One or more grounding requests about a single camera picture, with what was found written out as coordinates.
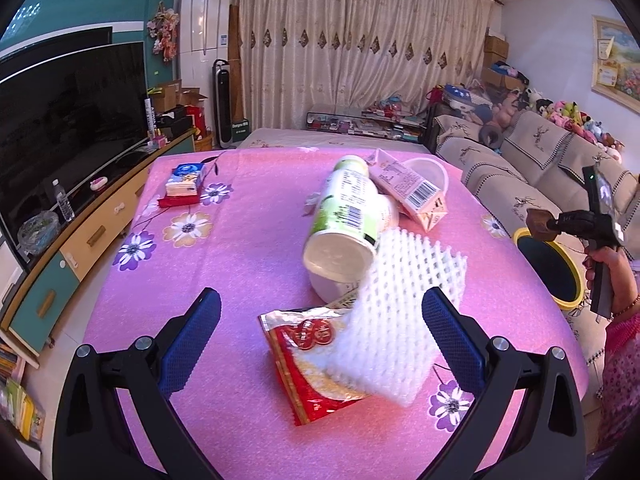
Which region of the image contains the pile of plush toys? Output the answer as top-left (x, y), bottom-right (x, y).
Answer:
top-left (474, 60), bottom-right (624, 162)

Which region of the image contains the wooden tv cabinet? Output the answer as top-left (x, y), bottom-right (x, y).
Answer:
top-left (1, 130), bottom-right (194, 368)

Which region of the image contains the person's right hand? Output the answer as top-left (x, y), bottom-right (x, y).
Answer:
top-left (582, 247), bottom-right (639, 318)

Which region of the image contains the red white snack bag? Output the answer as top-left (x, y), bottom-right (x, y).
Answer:
top-left (259, 301), bottom-right (366, 426)

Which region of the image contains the cream window curtain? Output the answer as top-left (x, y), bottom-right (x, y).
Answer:
top-left (231, 0), bottom-right (497, 129)

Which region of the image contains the green white drink bottle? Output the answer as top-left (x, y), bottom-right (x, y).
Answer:
top-left (303, 155), bottom-right (381, 283)

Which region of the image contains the white yogurt cup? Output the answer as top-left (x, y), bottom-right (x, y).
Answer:
top-left (307, 193), bottom-right (402, 306)

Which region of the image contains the red fire extinguisher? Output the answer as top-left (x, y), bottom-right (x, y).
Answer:
top-left (186, 105), bottom-right (207, 141)

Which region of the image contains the white foam fruit net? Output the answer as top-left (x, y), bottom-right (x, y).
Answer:
top-left (326, 228), bottom-right (468, 408)

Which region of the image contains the pink milk carton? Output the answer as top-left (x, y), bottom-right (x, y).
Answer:
top-left (366, 148), bottom-right (448, 232)

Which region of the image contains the clear water bottle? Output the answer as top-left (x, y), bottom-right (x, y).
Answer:
top-left (52, 179), bottom-right (75, 223)

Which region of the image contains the beige patterned sofa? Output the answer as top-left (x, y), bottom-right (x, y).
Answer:
top-left (434, 112), bottom-right (639, 396)

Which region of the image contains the yellow rimmed trash bin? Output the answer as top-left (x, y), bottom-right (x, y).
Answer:
top-left (512, 228), bottom-right (586, 311)

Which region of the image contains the black tower fan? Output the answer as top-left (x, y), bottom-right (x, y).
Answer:
top-left (213, 58), bottom-right (233, 148)

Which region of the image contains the black flat television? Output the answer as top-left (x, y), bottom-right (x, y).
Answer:
top-left (1, 28), bottom-right (146, 242)

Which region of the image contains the framed landscape painting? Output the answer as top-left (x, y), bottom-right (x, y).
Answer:
top-left (591, 15), bottom-right (640, 114)

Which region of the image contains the white air conditioner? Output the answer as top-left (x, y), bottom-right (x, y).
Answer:
top-left (178, 0), bottom-right (230, 96)

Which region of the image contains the glass bowl on cabinet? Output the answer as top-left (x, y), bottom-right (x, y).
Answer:
top-left (17, 210), bottom-right (60, 256)

